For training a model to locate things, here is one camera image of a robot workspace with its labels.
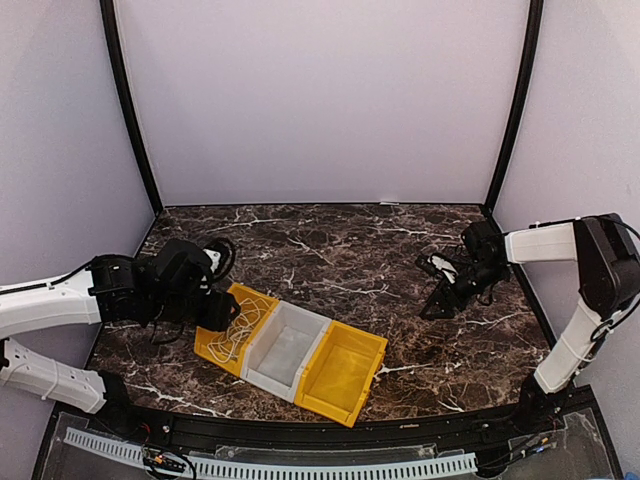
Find black frame post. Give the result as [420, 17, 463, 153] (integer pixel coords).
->
[99, 0, 164, 216]
[483, 0, 544, 217]

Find white cable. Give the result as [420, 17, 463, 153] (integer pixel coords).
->
[204, 297, 269, 366]

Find white slotted cable duct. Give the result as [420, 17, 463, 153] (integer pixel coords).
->
[64, 427, 477, 480]

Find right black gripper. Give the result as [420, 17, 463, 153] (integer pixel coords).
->
[420, 260, 507, 319]

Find yellow plastic bin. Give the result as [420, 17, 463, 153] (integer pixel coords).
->
[294, 321, 388, 428]
[194, 283, 280, 377]

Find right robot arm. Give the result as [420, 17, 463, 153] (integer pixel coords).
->
[416, 213, 639, 434]

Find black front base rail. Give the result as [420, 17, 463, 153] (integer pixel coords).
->
[34, 387, 623, 479]

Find white translucent plastic bin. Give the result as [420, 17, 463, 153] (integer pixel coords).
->
[240, 301, 331, 403]

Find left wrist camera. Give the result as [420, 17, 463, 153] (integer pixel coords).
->
[201, 237, 237, 287]

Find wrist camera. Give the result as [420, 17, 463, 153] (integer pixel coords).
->
[201, 237, 237, 287]
[415, 253, 458, 284]

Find right black frame post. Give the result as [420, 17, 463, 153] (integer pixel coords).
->
[483, 0, 544, 217]

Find right yellow plastic bin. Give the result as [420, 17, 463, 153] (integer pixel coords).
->
[294, 321, 388, 428]

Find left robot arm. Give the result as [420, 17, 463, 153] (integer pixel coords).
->
[1, 238, 241, 436]

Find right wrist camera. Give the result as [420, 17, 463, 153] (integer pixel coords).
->
[415, 253, 458, 284]

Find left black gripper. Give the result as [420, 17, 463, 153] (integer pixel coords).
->
[147, 288, 240, 332]

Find left yellow plastic bin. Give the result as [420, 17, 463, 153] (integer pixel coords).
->
[194, 283, 280, 377]

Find left black frame post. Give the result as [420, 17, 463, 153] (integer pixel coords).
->
[99, 0, 164, 216]

